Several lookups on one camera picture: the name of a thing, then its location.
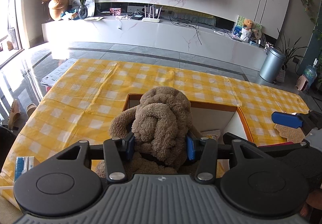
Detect toast shaped plush cushion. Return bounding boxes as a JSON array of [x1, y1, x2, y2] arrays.
[[275, 124, 306, 143]]

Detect brown plush knotted toy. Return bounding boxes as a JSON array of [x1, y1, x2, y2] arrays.
[[109, 86, 202, 178]]

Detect pink plastic box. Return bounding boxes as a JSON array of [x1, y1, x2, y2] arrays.
[[258, 142, 294, 148]]

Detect orange white cardboard box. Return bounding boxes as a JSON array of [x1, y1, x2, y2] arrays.
[[122, 94, 254, 178]]

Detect pink small heater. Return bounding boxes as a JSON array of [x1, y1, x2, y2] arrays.
[[296, 75, 308, 91]]

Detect woven basket bag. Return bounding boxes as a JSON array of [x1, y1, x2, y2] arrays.
[[276, 64, 287, 83]]

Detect blue water jug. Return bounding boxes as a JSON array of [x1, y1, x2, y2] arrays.
[[303, 58, 318, 88]]

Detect grey metal trash can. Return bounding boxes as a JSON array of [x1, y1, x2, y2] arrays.
[[259, 48, 286, 83]]

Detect yellow checkered tablecloth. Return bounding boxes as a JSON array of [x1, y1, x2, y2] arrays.
[[1, 59, 309, 203]]

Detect green potted floor plant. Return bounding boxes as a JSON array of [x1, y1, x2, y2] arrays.
[[276, 29, 307, 69]]

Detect white marble tv console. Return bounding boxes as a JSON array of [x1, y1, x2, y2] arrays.
[[41, 17, 266, 71]]

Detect green picture book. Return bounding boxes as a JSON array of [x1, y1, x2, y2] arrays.
[[232, 16, 262, 43]]

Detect brown teddy bear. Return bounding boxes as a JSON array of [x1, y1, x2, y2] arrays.
[[243, 18, 254, 31]]

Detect blue white small carton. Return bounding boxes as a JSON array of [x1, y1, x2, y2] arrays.
[[14, 156, 39, 181]]

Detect hanging green vine plant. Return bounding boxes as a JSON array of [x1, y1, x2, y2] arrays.
[[301, 0, 321, 41]]

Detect white wifi router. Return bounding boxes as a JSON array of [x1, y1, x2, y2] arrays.
[[141, 5, 162, 23]]

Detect small pink photo card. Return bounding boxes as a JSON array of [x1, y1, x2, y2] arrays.
[[109, 7, 122, 16]]

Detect orange round gourd vase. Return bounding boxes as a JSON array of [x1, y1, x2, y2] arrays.
[[48, 0, 68, 21]]

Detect black cables on console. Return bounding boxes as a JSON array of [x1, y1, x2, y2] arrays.
[[168, 15, 203, 45]]

